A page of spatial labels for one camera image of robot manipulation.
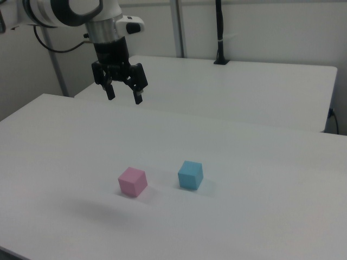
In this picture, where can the pink cube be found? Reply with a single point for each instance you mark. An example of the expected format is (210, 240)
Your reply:
(132, 182)

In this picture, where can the grey metal frame post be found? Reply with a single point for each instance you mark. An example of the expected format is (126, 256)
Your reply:
(179, 27)
(57, 67)

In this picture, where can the white side table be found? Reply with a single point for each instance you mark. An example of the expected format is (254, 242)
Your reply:
(230, 92)

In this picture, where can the black pole with base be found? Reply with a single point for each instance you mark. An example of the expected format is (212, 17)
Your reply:
(221, 32)

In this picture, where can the blue cube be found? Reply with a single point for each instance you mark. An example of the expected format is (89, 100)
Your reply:
(190, 175)

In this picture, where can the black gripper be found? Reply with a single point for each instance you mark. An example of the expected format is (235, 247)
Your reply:
(111, 52)

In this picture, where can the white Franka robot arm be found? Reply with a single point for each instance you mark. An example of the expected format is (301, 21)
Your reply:
(46, 13)

